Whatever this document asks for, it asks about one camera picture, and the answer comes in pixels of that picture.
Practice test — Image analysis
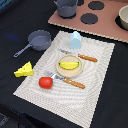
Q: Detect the beige woven placemat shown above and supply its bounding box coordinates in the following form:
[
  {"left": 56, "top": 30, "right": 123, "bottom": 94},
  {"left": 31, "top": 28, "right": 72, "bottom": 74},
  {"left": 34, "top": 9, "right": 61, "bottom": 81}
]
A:
[{"left": 14, "top": 31, "right": 114, "bottom": 128}]

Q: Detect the toy knife wooden handle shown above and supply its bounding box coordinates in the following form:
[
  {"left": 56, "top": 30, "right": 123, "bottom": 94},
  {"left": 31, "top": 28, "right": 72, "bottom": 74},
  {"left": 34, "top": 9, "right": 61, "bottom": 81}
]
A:
[{"left": 59, "top": 49, "right": 98, "bottom": 62}]

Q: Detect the toy fork wooden handle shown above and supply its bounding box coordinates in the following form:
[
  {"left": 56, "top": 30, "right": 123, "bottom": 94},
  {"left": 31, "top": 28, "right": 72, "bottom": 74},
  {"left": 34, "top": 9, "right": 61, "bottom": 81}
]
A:
[{"left": 45, "top": 71, "right": 85, "bottom": 89}]

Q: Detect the grey toy saucepan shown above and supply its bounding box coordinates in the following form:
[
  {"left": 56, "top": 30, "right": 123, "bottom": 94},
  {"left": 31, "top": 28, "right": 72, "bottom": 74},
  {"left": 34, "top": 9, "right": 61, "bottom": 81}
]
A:
[{"left": 14, "top": 30, "right": 51, "bottom": 57}]

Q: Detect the grey toy pot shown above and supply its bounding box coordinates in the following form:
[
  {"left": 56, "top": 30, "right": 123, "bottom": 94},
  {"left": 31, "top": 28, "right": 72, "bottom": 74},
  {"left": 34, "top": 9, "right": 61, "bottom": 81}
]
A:
[{"left": 55, "top": 0, "right": 78, "bottom": 17}]

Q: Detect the red toy tomato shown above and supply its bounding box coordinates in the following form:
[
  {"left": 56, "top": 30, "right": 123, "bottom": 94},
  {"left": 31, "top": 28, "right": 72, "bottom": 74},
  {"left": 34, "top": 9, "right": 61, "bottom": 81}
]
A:
[{"left": 39, "top": 77, "right": 53, "bottom": 89}]

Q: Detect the yellow toy banana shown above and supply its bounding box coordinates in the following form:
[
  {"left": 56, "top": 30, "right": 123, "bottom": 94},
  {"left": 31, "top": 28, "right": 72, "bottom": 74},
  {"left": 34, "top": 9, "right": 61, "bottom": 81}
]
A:
[{"left": 59, "top": 62, "right": 79, "bottom": 70}]

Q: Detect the round wooden plate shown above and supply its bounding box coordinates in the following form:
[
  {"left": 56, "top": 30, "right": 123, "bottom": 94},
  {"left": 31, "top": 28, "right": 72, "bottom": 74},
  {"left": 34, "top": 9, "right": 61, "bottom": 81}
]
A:
[{"left": 56, "top": 54, "right": 83, "bottom": 78}]

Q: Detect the pink toy stove top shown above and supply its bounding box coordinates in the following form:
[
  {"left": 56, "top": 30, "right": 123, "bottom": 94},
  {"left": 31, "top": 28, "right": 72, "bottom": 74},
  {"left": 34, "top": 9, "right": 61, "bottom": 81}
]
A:
[{"left": 48, "top": 0, "right": 128, "bottom": 43}]

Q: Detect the light blue milk carton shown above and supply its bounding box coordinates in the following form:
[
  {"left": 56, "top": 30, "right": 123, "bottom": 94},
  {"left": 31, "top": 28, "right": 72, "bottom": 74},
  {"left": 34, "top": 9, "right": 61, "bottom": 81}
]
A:
[{"left": 70, "top": 31, "right": 81, "bottom": 49}]

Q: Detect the yellow toy cheese wedge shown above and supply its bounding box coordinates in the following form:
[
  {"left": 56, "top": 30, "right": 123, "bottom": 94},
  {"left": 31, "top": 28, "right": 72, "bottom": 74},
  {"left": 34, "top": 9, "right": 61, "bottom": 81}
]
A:
[{"left": 14, "top": 62, "right": 33, "bottom": 77}]

